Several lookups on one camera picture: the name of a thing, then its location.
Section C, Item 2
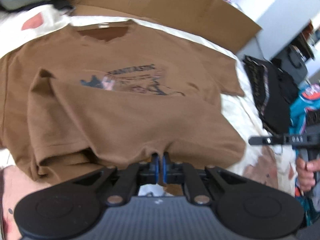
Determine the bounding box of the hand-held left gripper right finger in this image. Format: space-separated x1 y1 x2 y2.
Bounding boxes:
162 152 250 205

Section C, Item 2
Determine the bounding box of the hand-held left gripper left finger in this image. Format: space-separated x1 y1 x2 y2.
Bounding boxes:
72 153 160 205

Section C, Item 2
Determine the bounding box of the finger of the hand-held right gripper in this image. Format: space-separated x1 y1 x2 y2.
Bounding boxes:
249 134 288 146

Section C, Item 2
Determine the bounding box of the brown printed t-shirt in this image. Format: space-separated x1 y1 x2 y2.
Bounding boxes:
0 19 247 188

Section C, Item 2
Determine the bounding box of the person's right hand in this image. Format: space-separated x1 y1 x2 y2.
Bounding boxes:
295 152 320 193

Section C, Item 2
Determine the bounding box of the teal printed jersey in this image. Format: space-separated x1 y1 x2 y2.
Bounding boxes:
289 84 320 227

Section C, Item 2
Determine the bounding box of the cream bear print blanket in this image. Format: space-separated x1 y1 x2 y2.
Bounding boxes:
0 4 299 240

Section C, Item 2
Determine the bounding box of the black cloth with patterned trim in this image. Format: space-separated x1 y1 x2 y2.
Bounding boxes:
242 55 299 134

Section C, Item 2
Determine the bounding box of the large cardboard sheet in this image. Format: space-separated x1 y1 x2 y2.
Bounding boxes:
61 0 263 53

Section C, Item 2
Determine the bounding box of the dark navy cloth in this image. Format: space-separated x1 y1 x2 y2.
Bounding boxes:
52 0 75 12

